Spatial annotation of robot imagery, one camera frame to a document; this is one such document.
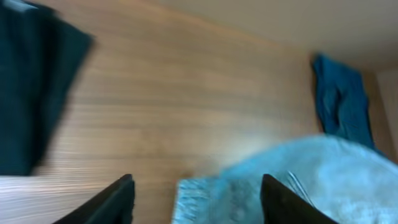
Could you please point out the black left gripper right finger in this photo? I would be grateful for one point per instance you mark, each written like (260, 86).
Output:
(280, 205)

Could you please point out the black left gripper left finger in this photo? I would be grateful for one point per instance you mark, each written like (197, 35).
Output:
(113, 205)

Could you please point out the light blue denim shorts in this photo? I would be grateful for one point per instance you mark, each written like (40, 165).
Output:
(346, 181)

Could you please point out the folded black garment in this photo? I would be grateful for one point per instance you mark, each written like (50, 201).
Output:
(40, 58)

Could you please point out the dark blue garment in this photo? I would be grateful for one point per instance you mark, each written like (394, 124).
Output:
(341, 101)

